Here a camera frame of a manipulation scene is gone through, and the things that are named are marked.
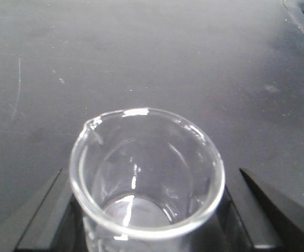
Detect small clear glass beaker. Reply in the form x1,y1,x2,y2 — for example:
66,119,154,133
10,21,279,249
69,108,225,251

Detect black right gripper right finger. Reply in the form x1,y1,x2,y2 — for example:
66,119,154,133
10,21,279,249
217,168,304,251

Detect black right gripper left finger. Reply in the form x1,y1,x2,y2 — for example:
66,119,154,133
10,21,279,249
15,169,88,251

